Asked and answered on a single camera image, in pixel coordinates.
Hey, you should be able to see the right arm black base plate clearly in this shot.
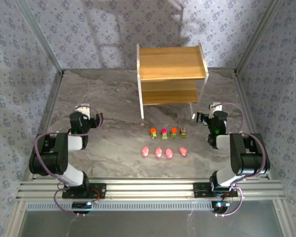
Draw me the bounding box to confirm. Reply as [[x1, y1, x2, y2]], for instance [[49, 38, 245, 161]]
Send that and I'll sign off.
[[193, 182, 239, 198]]

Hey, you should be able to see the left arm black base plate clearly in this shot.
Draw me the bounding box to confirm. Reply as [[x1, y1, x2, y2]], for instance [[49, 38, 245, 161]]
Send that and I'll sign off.
[[62, 183, 107, 199]]

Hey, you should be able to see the aluminium table edge rail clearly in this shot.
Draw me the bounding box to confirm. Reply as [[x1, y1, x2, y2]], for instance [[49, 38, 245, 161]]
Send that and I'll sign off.
[[27, 70, 65, 181], [233, 70, 272, 180]]

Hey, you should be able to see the grey metal panel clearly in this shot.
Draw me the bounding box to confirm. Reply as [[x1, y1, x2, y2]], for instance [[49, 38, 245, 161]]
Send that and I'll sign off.
[[19, 209, 284, 237]]

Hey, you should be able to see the aluminium frame post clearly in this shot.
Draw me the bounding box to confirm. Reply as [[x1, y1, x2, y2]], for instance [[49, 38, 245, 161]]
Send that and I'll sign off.
[[234, 0, 286, 75], [14, 0, 65, 76]]

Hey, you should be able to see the wooden shelf with white legs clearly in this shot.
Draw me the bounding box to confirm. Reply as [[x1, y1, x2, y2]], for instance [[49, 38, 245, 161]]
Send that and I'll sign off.
[[136, 41, 209, 121]]

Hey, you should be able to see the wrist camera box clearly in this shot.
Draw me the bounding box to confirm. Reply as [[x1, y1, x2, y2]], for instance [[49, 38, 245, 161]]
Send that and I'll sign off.
[[209, 102, 223, 113], [75, 104, 91, 117]]

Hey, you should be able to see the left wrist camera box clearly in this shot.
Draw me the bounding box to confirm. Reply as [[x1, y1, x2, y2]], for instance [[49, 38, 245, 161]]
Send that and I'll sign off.
[[75, 104, 91, 117]]

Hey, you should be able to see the grey slotted cable duct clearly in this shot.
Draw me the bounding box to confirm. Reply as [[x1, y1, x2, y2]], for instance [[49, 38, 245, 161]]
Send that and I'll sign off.
[[26, 200, 237, 212]]

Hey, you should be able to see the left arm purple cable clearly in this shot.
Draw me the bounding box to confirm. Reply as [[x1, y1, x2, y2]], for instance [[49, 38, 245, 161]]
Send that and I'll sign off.
[[34, 106, 104, 218]]

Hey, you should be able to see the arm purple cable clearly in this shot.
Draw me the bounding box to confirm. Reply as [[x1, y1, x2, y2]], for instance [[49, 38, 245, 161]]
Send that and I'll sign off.
[[34, 106, 104, 218], [221, 102, 267, 218]]

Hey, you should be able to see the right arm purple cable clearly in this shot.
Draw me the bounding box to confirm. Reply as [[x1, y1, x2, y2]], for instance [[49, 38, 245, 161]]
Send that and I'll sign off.
[[221, 102, 267, 218]]

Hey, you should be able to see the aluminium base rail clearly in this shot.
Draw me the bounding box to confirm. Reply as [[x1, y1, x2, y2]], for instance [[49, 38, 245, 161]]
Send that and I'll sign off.
[[16, 178, 286, 200]]

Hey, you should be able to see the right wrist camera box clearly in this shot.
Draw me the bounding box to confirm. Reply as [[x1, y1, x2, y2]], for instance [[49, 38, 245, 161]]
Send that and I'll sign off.
[[209, 102, 223, 113]]

